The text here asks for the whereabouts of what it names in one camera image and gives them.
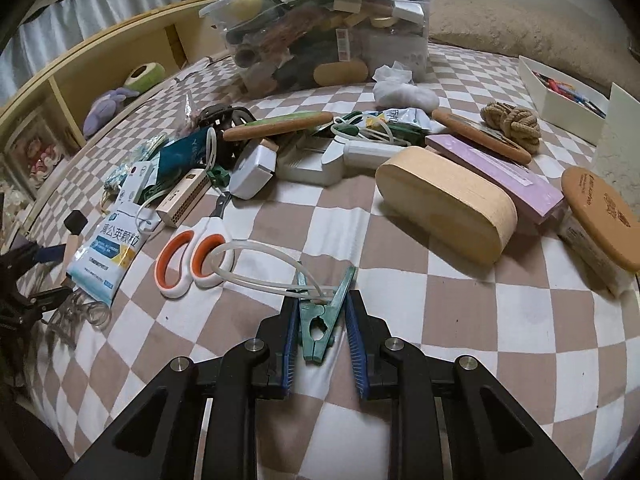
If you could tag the green clothes peg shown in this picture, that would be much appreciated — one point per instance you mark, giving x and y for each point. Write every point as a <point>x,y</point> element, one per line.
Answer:
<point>318,318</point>

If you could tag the small white tray of pens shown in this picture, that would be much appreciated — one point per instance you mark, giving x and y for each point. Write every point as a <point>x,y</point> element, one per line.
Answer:
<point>564,101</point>

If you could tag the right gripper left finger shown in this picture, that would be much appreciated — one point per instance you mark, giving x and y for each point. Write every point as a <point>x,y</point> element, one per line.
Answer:
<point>198,419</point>

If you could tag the beige duvet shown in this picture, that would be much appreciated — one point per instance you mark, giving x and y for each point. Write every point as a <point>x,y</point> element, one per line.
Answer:
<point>570,46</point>

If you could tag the round cork lid jar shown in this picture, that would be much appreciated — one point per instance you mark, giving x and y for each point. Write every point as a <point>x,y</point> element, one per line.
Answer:
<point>601,228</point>

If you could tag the green avocado plush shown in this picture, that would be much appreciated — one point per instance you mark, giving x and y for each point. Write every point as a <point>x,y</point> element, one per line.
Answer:
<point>145,77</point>

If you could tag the blue white medicine packet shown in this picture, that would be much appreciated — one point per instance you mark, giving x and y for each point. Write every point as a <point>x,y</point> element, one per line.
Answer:
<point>101,263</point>

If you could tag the green topped cork coaster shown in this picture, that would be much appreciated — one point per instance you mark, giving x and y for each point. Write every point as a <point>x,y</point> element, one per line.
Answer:
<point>277,125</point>

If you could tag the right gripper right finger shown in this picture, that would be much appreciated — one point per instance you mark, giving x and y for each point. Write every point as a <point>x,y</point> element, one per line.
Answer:
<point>448,417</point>

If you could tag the oval wooden box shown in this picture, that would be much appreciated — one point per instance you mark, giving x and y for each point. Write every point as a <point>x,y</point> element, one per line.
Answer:
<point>466,212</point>

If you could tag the brown rope knot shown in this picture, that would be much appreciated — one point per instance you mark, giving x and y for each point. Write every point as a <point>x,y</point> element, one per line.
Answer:
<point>519,124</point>

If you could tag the grey curtain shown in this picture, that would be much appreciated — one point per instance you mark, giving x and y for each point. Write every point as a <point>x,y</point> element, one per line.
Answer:
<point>56,29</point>

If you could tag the white tube loop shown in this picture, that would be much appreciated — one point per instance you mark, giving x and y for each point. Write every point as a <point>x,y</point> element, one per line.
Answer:
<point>266,268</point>

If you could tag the clear plastic bin of clutter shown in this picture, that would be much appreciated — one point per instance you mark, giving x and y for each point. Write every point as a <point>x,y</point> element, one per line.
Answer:
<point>283,45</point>

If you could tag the large white storage box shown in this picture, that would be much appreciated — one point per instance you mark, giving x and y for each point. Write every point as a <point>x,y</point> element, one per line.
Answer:
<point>617,155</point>

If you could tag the purple plush toy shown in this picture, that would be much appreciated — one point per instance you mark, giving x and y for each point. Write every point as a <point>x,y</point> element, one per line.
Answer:
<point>105,108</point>

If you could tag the orange handled white scissors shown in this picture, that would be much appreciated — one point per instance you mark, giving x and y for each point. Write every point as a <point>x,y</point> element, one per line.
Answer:
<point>197,243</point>

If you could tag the white charger block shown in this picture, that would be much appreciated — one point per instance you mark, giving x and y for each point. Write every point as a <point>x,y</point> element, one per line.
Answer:
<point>254,168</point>

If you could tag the purple flat box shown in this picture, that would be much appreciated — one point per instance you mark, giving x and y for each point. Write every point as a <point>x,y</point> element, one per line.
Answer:
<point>534,197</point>

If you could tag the white crumpled cloth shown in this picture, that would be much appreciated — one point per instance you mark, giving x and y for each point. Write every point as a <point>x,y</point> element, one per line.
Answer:
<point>394,88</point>

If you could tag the wooden shelf headboard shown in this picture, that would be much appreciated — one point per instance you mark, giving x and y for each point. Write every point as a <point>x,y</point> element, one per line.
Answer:
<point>55,102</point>

